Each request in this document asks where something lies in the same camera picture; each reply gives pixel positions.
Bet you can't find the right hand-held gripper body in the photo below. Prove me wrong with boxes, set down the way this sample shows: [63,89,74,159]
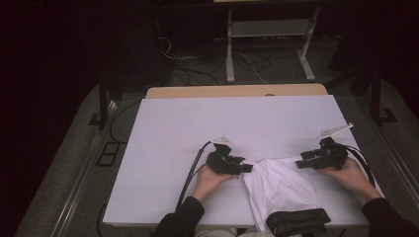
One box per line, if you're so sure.
[312,122,354,171]

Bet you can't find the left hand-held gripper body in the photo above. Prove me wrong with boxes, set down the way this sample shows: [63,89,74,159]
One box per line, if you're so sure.
[206,135,245,176]

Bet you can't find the white shorts with black waistband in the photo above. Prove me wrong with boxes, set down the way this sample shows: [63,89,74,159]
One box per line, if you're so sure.
[242,156,332,237]

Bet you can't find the person's left hand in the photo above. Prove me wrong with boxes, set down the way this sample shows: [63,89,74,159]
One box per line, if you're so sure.
[191,163,239,203]

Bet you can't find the person's right hand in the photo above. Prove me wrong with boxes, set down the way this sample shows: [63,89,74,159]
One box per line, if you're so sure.
[317,157,383,205]

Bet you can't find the white board table cover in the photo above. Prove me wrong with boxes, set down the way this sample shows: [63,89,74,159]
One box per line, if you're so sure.
[102,94,384,230]

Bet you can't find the black metal stand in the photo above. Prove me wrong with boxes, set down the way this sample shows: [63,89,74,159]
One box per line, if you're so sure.
[88,77,112,130]
[370,65,398,126]

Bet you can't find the white metal stand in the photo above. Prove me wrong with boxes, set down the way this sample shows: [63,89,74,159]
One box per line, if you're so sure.
[225,4,322,84]

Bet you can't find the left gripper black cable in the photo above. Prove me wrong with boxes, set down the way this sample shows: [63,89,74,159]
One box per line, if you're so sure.
[175,140,213,211]

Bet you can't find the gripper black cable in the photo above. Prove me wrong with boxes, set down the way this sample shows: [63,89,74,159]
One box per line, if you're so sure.
[175,140,213,211]
[345,144,377,189]

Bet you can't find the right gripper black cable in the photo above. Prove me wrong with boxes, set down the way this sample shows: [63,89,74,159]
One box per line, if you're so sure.
[345,144,377,189]

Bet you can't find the metal floor rail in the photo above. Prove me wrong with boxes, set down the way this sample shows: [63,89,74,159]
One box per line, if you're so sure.
[375,124,419,201]
[48,98,120,237]

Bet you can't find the thin white floor cable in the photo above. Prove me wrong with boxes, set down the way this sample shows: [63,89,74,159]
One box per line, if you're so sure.
[236,51,269,85]

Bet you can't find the tangle of black floor cables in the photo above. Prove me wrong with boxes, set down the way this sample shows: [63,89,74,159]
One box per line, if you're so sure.
[157,36,297,87]

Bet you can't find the black floor cable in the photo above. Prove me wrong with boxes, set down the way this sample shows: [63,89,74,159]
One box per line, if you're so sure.
[109,100,141,144]

